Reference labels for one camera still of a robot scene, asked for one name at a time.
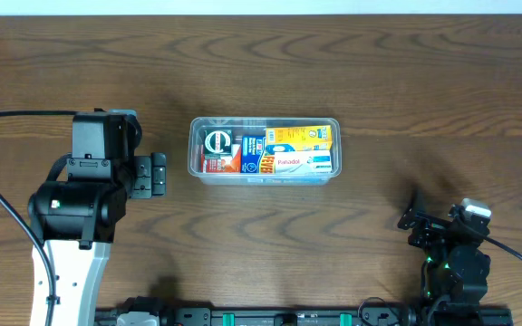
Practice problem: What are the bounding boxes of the white blue toothpaste box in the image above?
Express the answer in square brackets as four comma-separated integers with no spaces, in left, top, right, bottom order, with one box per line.
[275,150,333,175]

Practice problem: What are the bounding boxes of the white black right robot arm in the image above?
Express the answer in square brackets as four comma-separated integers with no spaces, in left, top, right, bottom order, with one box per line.
[398,192,491,325]

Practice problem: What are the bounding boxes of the red white medicine box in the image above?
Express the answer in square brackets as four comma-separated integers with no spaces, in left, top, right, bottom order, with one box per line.
[201,144,242,173]

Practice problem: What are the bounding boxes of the yellow Woods box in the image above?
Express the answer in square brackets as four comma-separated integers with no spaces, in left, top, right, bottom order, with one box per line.
[266,125,333,155]

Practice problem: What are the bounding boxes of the clear plastic container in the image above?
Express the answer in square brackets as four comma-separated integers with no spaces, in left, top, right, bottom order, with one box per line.
[188,117,342,186]

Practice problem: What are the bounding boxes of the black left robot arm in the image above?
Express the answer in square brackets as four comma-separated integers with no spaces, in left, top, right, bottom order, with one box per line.
[28,109,166,325]

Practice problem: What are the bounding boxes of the green round-logo small box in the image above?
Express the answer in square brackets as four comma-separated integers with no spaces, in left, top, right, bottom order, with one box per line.
[203,129,233,156]

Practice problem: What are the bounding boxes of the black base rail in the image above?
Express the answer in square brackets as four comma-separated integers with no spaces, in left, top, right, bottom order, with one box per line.
[92,297,514,326]

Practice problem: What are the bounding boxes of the blue Kool Fever box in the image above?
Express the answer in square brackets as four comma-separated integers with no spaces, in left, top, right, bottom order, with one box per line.
[241,136,276,174]

